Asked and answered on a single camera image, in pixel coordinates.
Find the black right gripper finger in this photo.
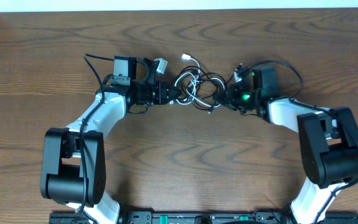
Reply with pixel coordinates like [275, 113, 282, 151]
[213, 88, 234, 99]
[214, 96, 237, 111]

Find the white USB cable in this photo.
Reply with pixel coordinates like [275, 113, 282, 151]
[168, 53, 226, 108]

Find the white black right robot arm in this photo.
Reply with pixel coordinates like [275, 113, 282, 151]
[214, 75, 358, 223]

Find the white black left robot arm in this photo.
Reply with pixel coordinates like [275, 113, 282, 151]
[40, 82, 181, 223]

